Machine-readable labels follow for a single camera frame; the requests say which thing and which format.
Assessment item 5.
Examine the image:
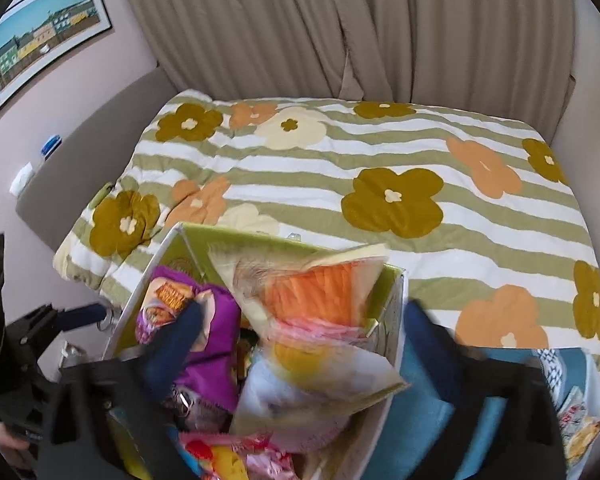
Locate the white red print snack packet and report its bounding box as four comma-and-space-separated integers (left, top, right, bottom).
555, 385, 593, 423

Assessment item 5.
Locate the teal cloth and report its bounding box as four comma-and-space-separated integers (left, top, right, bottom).
395, 305, 600, 480

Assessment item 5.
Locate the white snack packet yellow spot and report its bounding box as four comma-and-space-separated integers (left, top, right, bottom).
230, 330, 408, 441

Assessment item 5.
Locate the bright purple snack packet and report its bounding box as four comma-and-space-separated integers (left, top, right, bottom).
134, 265, 243, 411

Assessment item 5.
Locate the framed wall poster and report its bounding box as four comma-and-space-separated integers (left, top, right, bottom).
0, 0, 113, 116

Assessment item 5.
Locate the cream orange chip packet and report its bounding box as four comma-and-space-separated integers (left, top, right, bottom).
562, 412, 600, 471

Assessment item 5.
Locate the red yellow snack packet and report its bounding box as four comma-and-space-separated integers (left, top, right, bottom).
180, 437, 251, 480

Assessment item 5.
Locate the beige curtain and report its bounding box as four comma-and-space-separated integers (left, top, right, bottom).
115, 0, 578, 131

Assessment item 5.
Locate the person's left hand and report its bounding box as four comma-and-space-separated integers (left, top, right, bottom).
0, 422, 31, 463

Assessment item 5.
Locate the floral striped blanket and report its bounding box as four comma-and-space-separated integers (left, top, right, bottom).
52, 87, 600, 386

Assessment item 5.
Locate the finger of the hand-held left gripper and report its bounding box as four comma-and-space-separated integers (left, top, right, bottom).
5, 302, 108, 356

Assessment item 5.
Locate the green cardboard box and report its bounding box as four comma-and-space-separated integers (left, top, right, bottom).
100, 222, 411, 480

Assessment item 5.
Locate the grey headboard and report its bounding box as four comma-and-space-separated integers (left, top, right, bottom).
15, 65, 181, 256

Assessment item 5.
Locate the pink snack packet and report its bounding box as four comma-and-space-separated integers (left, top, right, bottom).
230, 435, 306, 480

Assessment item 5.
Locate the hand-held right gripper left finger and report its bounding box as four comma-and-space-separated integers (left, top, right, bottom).
37, 300, 206, 480

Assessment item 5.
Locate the large cream orange snack packet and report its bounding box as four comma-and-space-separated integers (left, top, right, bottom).
207, 242, 391, 341

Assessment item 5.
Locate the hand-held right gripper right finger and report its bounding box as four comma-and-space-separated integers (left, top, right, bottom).
402, 300, 566, 480

